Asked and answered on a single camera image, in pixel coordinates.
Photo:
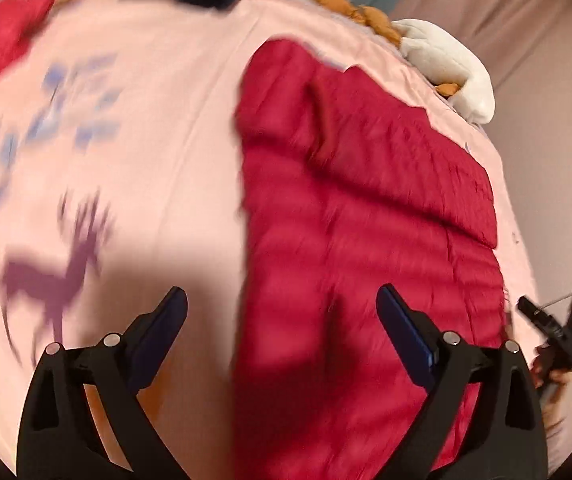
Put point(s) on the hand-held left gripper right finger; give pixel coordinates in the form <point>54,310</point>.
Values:
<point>405,330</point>

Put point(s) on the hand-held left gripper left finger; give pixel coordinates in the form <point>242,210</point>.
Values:
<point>163,320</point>

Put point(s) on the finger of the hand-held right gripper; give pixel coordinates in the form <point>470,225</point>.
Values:
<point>535,315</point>

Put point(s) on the pink deer print duvet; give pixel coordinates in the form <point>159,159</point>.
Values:
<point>166,160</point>

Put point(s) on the white goose plush toy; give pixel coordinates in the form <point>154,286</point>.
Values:
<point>445,55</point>

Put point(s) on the pink curtain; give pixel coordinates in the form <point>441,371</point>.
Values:
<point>490,10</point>

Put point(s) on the coral red down jacket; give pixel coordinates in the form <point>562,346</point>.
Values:
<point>1,35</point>

